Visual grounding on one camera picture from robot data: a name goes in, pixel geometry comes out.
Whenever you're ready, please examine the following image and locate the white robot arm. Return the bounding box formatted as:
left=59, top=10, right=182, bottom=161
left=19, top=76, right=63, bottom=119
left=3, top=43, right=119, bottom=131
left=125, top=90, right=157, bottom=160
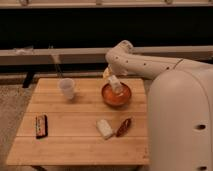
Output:
left=105, top=40, right=213, bottom=171

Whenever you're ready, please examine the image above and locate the orange ceramic bowl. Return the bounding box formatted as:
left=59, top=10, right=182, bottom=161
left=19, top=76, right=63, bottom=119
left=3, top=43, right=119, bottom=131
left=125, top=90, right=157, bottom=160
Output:
left=101, top=83, right=132, bottom=107

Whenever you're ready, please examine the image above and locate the brown snack wrapper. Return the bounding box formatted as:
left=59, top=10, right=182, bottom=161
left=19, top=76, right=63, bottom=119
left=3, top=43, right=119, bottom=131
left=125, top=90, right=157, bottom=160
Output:
left=116, top=118, right=132, bottom=137

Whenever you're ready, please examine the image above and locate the white plastic cup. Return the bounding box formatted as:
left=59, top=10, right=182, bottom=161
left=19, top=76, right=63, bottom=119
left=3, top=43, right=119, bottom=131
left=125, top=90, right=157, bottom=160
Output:
left=58, top=78, right=75, bottom=99

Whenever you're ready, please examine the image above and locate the wooden table board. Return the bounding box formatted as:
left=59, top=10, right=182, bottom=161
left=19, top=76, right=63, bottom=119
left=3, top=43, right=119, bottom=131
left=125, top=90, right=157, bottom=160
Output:
left=7, top=78, right=149, bottom=166

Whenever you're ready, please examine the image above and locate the dark candy bar pack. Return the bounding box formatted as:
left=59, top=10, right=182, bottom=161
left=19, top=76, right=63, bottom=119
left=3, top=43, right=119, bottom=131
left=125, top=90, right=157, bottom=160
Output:
left=36, top=115, right=48, bottom=139

